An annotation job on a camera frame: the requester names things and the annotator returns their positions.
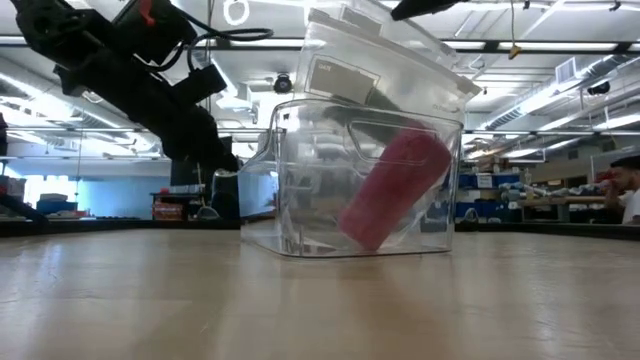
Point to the clear plastic bin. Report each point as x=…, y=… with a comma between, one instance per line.
x=310, y=200

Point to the red parts bin rack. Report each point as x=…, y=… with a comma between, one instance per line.
x=167, y=210

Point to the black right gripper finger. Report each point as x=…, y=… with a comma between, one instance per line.
x=420, y=7

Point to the black ceiling camera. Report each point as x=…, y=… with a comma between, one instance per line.
x=282, y=84
x=598, y=88

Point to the wooden background table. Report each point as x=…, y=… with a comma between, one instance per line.
x=555, y=201

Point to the yellow hanging pendant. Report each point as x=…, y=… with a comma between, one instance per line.
x=514, y=51

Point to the blue storage bins row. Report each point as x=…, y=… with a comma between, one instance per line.
x=500, y=180

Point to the clear zip bag with label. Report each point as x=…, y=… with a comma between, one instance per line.
x=350, y=75

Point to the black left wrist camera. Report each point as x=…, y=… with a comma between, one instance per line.
x=200, y=85

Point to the pink bandage roll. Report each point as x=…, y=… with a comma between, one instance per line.
x=390, y=195

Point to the person in white top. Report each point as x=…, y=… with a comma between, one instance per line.
x=632, y=205

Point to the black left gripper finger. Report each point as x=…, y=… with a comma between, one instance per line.
x=222, y=160

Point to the large black monitor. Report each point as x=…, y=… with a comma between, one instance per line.
x=182, y=175

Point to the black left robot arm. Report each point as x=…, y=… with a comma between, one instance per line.
x=60, y=35

